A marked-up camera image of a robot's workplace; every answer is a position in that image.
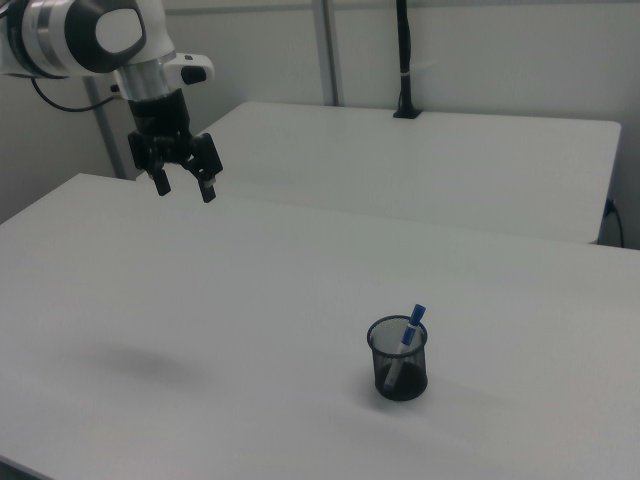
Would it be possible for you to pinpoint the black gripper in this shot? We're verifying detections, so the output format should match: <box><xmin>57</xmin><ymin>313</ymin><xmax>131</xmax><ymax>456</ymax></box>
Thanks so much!
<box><xmin>126</xmin><ymin>91</ymin><xmax>225</xmax><ymax>204</ymax></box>

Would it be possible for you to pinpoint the blue and white marker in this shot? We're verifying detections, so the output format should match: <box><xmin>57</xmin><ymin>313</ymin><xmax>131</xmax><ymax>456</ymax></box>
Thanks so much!
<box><xmin>383</xmin><ymin>303</ymin><xmax>428</xmax><ymax>391</ymax></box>

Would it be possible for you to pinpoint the black mesh pen cup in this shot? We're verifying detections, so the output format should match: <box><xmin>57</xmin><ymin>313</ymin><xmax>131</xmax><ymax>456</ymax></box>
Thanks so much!
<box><xmin>366</xmin><ymin>314</ymin><xmax>430</xmax><ymax>402</ymax></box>

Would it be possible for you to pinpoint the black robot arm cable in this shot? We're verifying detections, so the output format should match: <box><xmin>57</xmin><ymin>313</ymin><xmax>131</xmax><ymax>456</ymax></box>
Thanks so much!
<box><xmin>30</xmin><ymin>77</ymin><xmax>124</xmax><ymax>113</ymax></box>

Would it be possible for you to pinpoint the grey partition post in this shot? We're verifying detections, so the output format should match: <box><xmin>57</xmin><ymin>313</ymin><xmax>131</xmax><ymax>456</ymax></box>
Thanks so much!
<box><xmin>310</xmin><ymin>0</ymin><xmax>347</xmax><ymax>108</ymax></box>

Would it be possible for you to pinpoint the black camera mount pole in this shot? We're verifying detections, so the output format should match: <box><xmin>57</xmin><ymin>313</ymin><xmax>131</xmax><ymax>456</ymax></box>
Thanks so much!
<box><xmin>392</xmin><ymin>0</ymin><xmax>424</xmax><ymax>120</ymax></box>

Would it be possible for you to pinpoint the black cable at table edge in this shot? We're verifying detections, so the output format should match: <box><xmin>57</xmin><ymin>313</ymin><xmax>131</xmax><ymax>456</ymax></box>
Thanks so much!
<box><xmin>603</xmin><ymin>198</ymin><xmax>626</xmax><ymax>249</ymax></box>

